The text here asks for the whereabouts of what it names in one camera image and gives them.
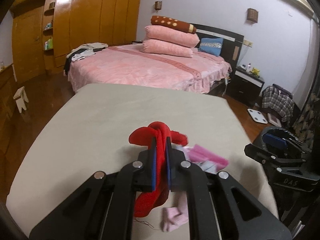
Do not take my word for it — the red cloth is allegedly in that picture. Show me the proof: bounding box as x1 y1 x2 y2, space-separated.
129 121 188 218

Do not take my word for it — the black trash bin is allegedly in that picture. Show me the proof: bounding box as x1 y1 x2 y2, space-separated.
253 126 311 160

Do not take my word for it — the framed picture on floor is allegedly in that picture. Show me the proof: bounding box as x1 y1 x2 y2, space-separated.
267 113 282 127

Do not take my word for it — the white bathroom scale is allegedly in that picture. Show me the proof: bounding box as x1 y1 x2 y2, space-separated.
247 108 268 124

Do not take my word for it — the pink cloth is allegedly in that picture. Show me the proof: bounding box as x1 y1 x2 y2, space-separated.
161 144 229 232

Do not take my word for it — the plaid clothes pile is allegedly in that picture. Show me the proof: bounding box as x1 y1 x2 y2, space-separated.
261 84 295 124

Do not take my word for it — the black nightstand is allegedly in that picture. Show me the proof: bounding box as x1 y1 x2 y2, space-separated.
226 67 265 107

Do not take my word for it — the yellow toy on nightstand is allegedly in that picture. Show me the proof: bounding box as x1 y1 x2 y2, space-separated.
251 67 260 77

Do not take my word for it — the white bottle on nightstand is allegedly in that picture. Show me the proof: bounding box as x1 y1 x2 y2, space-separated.
246 63 252 73

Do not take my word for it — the black headboard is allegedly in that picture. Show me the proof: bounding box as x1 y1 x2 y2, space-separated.
193 23 244 70

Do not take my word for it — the blue cushion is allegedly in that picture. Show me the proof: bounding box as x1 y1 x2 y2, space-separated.
199 38 223 56

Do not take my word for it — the small white stool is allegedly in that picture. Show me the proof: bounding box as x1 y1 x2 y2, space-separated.
13 86 29 113

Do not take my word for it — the pink bed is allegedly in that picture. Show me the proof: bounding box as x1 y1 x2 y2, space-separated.
66 44 232 94

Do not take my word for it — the lower pink pillow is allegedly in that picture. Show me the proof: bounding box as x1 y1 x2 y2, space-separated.
141 39 193 58

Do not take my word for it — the brown dotted bolster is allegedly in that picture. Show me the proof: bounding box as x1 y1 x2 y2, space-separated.
151 15 197 34

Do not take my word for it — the clothes pile on bed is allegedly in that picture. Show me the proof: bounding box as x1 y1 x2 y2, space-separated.
63 42 108 76

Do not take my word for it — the wooden wardrobe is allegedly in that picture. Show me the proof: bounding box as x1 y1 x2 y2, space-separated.
10 0 140 83

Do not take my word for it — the wall lamp right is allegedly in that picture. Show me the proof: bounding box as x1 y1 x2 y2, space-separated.
247 8 259 23

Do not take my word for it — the wall lamp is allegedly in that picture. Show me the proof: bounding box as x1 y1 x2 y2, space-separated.
154 1 162 11
247 8 259 23

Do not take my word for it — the wall lamp left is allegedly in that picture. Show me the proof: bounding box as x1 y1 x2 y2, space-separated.
154 1 162 11

